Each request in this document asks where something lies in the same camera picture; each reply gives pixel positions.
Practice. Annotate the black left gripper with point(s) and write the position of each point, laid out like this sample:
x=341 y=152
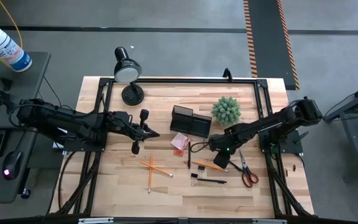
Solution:
x=123 y=123

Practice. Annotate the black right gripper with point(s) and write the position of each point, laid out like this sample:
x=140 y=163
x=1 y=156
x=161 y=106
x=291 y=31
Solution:
x=222 y=144

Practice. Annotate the orange wooden pencil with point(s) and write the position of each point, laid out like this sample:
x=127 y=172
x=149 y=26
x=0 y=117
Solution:
x=163 y=172
x=210 y=165
x=149 y=183

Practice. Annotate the black pen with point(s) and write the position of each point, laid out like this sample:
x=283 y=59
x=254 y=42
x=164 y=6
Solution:
x=211 y=180
x=189 y=158

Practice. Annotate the pink sticky note pad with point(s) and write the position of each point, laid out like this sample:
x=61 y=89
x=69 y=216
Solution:
x=180 y=141

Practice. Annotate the black binder clip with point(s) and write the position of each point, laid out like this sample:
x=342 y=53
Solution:
x=201 y=168
x=194 y=175

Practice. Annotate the orange eraser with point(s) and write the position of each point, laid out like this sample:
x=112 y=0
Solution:
x=179 y=152

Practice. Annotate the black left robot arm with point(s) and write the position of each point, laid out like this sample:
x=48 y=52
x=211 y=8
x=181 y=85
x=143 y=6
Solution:
x=73 y=124

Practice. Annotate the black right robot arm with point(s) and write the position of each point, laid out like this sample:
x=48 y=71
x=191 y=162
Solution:
x=259 y=127

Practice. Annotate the black mesh desk organizer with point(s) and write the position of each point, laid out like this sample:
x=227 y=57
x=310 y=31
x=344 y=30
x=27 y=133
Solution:
x=182 y=119

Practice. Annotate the green plant in patterned pot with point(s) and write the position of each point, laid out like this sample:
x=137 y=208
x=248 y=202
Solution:
x=225 y=110

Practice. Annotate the black desk lamp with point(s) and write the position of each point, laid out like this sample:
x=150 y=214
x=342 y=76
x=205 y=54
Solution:
x=127 y=73

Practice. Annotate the dark grey cart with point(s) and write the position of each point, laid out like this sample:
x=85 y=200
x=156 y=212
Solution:
x=353 y=133

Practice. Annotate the black hazard striped floor mat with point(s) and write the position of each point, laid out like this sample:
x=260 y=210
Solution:
x=269 y=46

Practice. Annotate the dark grey side desk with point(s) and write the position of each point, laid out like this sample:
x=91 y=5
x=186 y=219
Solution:
x=26 y=71

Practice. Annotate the black computer mouse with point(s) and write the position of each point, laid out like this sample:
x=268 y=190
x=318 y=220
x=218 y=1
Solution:
x=11 y=163

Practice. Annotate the white wipes canister blue label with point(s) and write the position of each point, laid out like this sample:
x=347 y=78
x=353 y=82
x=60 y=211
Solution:
x=5 y=46

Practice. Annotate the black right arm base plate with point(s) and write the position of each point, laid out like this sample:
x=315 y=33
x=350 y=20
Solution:
x=287 y=140

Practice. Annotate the black table frame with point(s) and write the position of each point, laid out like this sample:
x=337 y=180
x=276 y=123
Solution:
x=182 y=80

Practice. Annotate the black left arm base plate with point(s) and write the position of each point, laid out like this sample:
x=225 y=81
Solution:
x=82 y=147

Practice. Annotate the black frame bracket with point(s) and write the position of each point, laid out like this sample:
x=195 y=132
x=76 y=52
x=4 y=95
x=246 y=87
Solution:
x=227 y=74

